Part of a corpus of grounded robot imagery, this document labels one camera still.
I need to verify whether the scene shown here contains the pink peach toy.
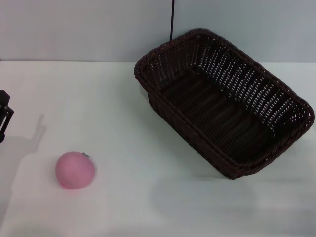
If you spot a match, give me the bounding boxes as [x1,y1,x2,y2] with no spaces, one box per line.
[55,151,96,190]

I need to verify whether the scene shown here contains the dark brown wicker basket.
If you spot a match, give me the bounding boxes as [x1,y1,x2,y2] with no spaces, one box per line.
[133,28,315,180]

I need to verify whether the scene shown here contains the thin black vertical pole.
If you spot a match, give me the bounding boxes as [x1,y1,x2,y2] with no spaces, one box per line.
[169,0,175,40]

